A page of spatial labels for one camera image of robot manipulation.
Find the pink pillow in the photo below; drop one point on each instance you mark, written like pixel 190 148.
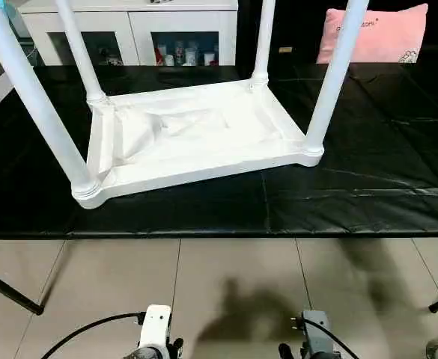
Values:
pixel 376 36

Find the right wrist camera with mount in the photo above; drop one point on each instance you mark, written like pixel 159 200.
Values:
pixel 316 336

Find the white cabinet with glass doors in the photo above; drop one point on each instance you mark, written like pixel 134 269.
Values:
pixel 129 30

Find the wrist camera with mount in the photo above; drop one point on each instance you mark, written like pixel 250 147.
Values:
pixel 156 329
pixel 316 336

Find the black work mat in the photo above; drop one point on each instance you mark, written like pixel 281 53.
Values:
pixel 368 149

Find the white plastic table top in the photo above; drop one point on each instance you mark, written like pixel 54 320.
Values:
pixel 196 127

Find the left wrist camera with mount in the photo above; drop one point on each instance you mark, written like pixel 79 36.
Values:
pixel 156 329

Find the black furniture with yellow label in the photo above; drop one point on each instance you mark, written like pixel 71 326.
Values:
pixel 293 30

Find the white plastic table leg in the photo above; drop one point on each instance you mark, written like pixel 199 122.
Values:
pixel 262 41
pixel 331 75
pixel 35 97
pixel 80 48

